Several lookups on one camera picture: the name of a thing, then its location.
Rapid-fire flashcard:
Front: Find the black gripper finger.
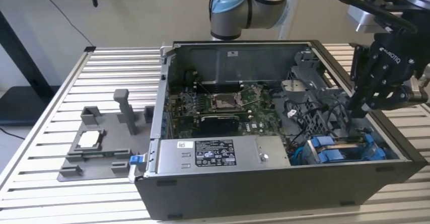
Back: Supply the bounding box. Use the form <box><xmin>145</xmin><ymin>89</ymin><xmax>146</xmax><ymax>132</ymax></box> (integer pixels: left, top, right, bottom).
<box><xmin>345</xmin><ymin>44</ymin><xmax>380</xmax><ymax>119</ymax></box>
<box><xmin>367</xmin><ymin>83</ymin><xmax>419</xmax><ymax>111</ymax></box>

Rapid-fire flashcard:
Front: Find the black disk wire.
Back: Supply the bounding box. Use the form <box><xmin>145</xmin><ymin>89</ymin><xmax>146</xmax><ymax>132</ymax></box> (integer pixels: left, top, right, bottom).
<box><xmin>337</xmin><ymin>100</ymin><xmax>368</xmax><ymax>140</ymax></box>
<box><xmin>321</xmin><ymin>103</ymin><xmax>340</xmax><ymax>136</ymax></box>

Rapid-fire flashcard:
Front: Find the black plastic shroud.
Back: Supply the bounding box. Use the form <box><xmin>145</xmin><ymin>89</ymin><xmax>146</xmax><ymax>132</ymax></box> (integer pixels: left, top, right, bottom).
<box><xmin>271</xmin><ymin>93</ymin><xmax>353</xmax><ymax>144</ymax></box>

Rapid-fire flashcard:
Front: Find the grey metal drive cage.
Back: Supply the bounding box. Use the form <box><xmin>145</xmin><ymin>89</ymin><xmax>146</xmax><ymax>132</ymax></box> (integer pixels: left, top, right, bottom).
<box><xmin>289</xmin><ymin>50</ymin><xmax>349</xmax><ymax>96</ymax></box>

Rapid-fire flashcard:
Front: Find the green motherboard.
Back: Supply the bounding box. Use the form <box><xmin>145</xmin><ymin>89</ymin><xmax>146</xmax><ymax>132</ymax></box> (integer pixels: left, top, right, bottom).
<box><xmin>169</xmin><ymin>82</ymin><xmax>285</xmax><ymax>139</ymax></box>

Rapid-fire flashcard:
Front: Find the metal socket cover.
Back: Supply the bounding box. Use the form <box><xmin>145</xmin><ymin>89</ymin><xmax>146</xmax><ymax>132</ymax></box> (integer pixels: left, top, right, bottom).
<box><xmin>235</xmin><ymin>87</ymin><xmax>264</xmax><ymax>104</ymax></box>

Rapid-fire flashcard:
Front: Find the silver power supply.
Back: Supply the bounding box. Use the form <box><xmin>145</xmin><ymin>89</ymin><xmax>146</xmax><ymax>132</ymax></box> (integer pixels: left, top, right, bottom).
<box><xmin>156</xmin><ymin>135</ymin><xmax>291</xmax><ymax>177</ymax></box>

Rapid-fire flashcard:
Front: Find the CPU socket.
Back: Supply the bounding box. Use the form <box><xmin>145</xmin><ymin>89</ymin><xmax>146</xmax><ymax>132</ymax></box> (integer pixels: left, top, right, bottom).
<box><xmin>209</xmin><ymin>93</ymin><xmax>237</xmax><ymax>111</ymax></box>

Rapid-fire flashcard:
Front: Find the black open PC case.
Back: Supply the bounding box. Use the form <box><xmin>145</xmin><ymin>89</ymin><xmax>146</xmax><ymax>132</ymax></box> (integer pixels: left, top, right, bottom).
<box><xmin>133</xmin><ymin>39</ymin><xmax>427</xmax><ymax>221</ymax></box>

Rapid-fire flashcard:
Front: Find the grey parts rack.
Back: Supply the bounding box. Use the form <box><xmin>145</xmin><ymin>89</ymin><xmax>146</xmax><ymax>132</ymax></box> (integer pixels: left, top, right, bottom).
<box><xmin>57</xmin><ymin>89</ymin><xmax>156</xmax><ymax>182</ymax></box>

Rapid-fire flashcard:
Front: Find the silver CPU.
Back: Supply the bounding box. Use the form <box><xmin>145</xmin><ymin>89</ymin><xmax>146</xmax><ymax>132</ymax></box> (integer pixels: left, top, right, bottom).
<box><xmin>76</xmin><ymin>130</ymin><xmax>101</xmax><ymax>148</ymax></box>

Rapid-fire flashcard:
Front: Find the black monitor stand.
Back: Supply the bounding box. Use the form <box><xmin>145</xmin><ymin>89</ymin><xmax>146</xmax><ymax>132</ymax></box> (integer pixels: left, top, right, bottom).
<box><xmin>0</xmin><ymin>10</ymin><xmax>60</xmax><ymax>127</ymax></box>

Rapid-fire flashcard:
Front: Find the black wire with white plug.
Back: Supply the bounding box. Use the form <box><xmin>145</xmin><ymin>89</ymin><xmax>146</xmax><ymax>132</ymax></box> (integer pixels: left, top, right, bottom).
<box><xmin>283</xmin><ymin>100</ymin><xmax>299</xmax><ymax>118</ymax></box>

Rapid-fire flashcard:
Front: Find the blue wire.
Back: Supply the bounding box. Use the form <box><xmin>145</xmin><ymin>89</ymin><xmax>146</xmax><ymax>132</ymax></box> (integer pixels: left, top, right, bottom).
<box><xmin>289</xmin><ymin>143</ymin><xmax>304</xmax><ymax>165</ymax></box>

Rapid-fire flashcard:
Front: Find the black cable on floor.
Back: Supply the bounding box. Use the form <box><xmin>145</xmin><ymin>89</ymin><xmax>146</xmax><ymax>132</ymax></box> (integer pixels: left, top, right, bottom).
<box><xmin>0</xmin><ymin>127</ymin><xmax>26</xmax><ymax>141</ymax></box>

